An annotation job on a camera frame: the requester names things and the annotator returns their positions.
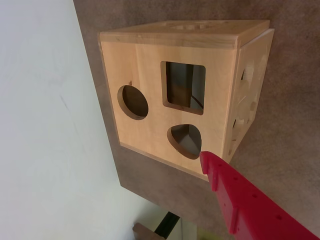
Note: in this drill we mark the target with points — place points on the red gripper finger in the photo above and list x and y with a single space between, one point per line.
250 212

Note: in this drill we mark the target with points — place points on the brown wooden piece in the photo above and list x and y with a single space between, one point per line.
145 232

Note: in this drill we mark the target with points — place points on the black post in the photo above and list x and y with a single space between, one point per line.
166 225

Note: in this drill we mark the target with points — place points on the wooden shape sorter box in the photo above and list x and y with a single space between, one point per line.
150 70

